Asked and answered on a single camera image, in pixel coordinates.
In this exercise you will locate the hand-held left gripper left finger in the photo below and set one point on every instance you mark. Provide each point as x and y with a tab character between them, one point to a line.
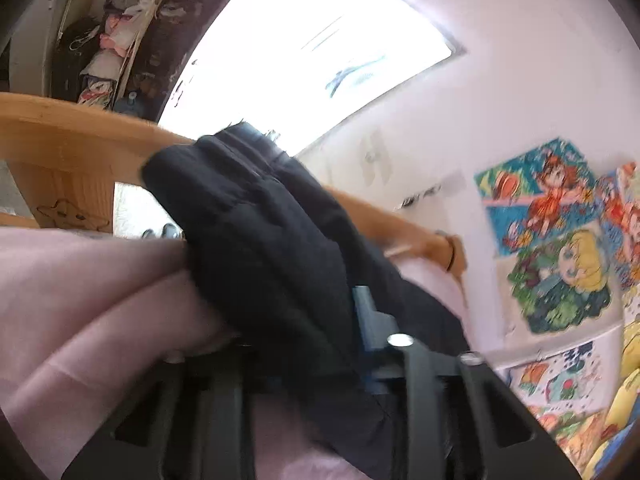
220	390

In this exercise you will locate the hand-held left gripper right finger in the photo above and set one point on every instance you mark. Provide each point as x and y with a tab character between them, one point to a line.
367	325

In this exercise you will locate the black padded jacket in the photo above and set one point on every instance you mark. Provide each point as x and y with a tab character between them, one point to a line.
260	240

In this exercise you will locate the open wardrobe with clothes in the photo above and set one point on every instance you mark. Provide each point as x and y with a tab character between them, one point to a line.
115	35

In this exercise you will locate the pink duvet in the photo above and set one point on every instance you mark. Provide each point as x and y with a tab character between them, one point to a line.
75	310

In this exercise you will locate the bright window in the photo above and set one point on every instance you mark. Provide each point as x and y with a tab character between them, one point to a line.
300	60

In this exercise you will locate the group of colourful wall drawings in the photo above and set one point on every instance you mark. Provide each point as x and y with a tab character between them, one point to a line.
555	260

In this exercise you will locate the wooden bed frame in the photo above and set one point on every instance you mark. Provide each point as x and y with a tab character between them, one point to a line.
50	130

